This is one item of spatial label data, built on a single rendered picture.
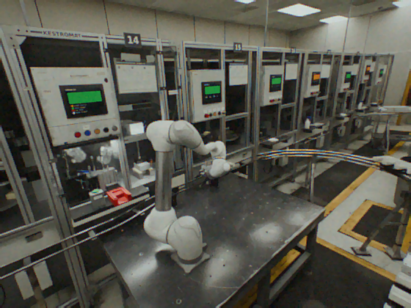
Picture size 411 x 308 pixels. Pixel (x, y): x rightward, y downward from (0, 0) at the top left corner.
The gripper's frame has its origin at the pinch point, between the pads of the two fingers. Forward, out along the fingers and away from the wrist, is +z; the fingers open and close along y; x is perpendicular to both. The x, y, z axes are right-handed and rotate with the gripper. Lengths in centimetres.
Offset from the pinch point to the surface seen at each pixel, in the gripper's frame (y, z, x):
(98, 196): -6, 5, 79
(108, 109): 50, -17, 75
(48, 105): 45, -19, 109
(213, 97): 77, -25, -20
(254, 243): -55, -44, -6
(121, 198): -7, 11, 63
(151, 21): 436, 178, -77
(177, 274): -61, -29, 45
